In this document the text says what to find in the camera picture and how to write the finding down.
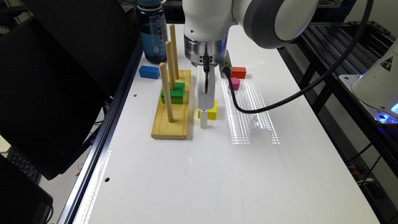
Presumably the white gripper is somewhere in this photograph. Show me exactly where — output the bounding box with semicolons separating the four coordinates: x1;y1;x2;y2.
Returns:
196;65;215;129

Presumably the yellow square block with hole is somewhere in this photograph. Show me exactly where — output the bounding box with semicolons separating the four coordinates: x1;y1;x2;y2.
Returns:
207;100;217;120

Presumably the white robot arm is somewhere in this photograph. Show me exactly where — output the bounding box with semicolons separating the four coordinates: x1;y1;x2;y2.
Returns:
182;0;319;128

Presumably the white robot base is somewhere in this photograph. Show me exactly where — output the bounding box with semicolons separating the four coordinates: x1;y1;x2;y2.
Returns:
339;42;397;125

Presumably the green block on peg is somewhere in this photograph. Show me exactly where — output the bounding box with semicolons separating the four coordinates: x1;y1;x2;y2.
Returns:
170;82;185;105

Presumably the pink cylinder block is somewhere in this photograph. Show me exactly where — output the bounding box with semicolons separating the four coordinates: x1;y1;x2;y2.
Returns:
228;77;241;90

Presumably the red rectangular block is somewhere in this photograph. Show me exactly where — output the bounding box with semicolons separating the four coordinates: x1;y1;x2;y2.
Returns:
231;67;246;79

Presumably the blue rectangular block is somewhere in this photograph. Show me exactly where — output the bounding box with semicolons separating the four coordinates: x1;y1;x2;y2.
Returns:
139;65;160;79

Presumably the wooden peg base board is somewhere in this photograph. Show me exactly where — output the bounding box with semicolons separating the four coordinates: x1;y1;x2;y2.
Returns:
151;70;191;140

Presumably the front wooden peg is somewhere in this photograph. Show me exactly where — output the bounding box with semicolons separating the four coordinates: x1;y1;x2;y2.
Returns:
159;62;174;123

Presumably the wooden peg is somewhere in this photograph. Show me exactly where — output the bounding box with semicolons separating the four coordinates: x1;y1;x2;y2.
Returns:
169;24;179;80
159;62;174;123
165;41;176;91

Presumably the middle wooden peg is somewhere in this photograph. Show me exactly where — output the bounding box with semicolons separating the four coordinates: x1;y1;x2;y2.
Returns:
165;41;176;91

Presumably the back wooden peg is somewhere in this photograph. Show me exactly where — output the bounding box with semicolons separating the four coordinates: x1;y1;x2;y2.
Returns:
169;24;179;80

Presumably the dark blue water bottle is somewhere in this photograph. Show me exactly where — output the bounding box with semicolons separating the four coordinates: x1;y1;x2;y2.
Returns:
136;0;168;64

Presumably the large black monitor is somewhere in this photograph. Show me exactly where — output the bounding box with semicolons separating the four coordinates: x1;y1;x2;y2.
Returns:
1;0;139;180

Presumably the black keyboard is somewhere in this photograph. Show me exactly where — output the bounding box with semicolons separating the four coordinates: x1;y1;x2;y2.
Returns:
6;147;41;184

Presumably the black device lower left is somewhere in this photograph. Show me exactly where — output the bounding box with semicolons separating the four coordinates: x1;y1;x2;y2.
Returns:
1;156;53;224

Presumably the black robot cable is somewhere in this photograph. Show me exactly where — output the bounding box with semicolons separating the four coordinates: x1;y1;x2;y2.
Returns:
202;0;374;114

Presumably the black aluminium frame rack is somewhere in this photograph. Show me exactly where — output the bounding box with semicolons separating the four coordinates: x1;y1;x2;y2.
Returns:
278;22;397;173

